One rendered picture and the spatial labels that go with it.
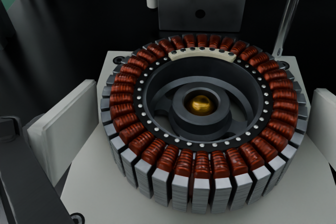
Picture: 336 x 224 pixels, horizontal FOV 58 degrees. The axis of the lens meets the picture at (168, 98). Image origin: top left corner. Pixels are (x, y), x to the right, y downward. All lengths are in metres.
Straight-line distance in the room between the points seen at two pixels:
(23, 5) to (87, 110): 0.21
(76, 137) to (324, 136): 0.13
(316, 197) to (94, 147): 0.13
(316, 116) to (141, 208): 0.11
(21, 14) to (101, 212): 0.24
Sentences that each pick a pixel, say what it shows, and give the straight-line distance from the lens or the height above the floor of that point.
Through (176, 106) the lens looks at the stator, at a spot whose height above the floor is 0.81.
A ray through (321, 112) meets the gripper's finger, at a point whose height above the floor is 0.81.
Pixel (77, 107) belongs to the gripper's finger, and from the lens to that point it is 0.16.
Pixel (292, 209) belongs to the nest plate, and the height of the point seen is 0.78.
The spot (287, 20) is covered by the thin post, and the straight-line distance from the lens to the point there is 0.23.
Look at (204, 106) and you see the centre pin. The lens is 0.17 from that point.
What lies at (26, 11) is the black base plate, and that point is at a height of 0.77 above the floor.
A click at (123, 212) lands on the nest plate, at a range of 0.17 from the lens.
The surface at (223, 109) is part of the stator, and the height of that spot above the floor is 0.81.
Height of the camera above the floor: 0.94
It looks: 48 degrees down
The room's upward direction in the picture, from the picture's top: 2 degrees counter-clockwise
